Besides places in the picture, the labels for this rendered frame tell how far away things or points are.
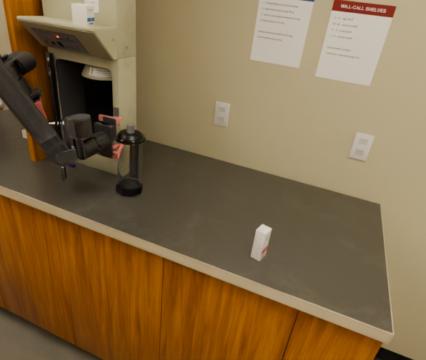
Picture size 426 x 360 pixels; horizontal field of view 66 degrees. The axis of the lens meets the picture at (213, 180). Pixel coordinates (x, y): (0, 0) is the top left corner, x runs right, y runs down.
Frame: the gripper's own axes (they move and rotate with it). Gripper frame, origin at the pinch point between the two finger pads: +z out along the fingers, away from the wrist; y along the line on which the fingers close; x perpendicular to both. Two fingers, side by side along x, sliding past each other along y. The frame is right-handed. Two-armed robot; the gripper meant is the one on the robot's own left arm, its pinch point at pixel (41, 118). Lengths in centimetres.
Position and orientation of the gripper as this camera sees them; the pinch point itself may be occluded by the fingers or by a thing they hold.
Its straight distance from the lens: 131.3
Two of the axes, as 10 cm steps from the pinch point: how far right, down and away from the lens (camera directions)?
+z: 2.8, 7.4, 6.1
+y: -8.7, 4.7, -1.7
